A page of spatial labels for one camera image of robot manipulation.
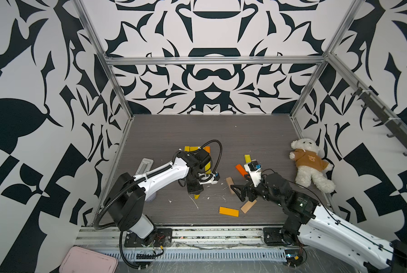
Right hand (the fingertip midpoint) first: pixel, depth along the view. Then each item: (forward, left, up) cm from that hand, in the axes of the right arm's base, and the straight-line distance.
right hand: (237, 179), depth 74 cm
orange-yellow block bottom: (-9, +2, -17) cm, 19 cm away
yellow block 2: (+12, +12, -11) cm, 20 cm away
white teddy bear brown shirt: (+12, -41, -11) cm, 44 cm away
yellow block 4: (+20, -11, -17) cm, 28 cm away
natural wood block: (+6, +1, -16) cm, 17 cm away
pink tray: (-27, +63, -14) cm, 70 cm away
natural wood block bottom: (-7, -6, -16) cm, 18 cm away
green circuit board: (-26, -23, -18) cm, 39 cm away
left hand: (+2, +19, -10) cm, 21 cm away
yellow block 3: (-2, +18, -13) cm, 22 cm away
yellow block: (+26, +24, -15) cm, 38 cm away
